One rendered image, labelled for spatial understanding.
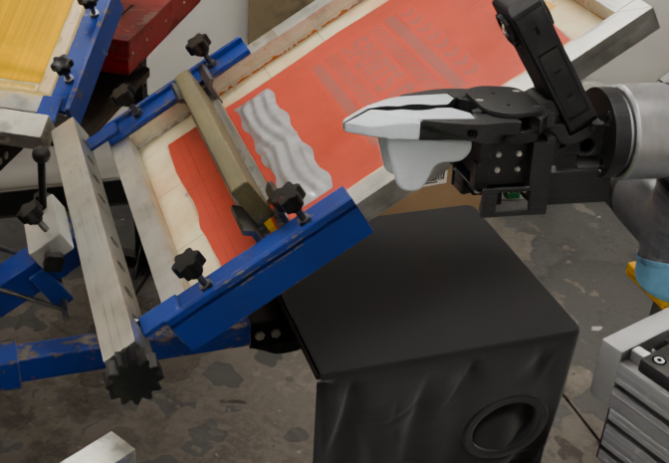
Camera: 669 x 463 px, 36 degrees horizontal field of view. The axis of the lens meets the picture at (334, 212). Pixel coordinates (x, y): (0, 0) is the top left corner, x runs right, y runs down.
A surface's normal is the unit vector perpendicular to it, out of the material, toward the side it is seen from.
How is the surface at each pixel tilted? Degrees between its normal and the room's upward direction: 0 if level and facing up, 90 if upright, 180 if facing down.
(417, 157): 82
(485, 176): 82
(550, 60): 84
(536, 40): 84
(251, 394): 0
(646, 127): 54
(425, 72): 32
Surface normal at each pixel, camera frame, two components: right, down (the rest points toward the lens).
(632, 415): -0.81, 0.26
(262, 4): -0.02, 0.54
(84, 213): -0.45, -0.67
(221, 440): 0.06, -0.86
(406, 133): -0.18, 0.38
